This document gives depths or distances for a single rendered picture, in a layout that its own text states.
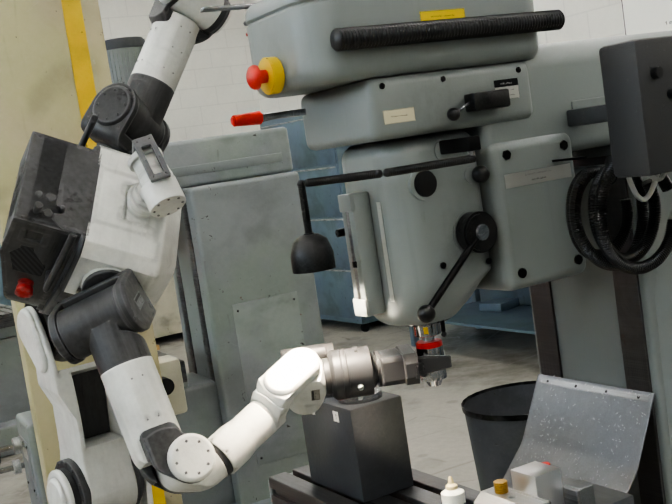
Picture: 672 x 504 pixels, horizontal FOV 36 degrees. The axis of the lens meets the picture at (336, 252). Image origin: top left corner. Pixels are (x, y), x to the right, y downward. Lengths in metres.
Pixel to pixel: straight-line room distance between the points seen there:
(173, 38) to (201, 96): 9.40
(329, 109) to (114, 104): 0.44
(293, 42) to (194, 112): 9.78
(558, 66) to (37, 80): 1.90
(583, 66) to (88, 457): 1.22
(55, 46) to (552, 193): 1.95
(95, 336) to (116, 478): 0.53
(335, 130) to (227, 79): 9.88
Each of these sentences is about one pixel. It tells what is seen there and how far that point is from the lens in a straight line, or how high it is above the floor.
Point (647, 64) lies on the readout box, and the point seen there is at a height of 1.68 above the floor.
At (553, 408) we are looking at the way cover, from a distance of 2.18.
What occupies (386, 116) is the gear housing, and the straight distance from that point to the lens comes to 1.67.
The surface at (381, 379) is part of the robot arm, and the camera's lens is 1.83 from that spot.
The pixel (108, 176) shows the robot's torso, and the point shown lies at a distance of 1.92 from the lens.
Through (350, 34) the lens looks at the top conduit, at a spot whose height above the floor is 1.79.
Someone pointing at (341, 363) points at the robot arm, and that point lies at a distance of 1.81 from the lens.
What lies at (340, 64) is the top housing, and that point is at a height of 1.75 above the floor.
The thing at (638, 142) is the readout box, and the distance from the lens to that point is 1.68.
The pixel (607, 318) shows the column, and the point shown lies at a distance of 2.05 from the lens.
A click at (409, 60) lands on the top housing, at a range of 1.70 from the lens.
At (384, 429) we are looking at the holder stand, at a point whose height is 1.07.
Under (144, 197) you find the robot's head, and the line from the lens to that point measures 1.81.
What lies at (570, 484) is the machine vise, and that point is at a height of 1.05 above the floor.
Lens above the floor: 1.63
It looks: 6 degrees down
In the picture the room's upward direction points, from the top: 9 degrees counter-clockwise
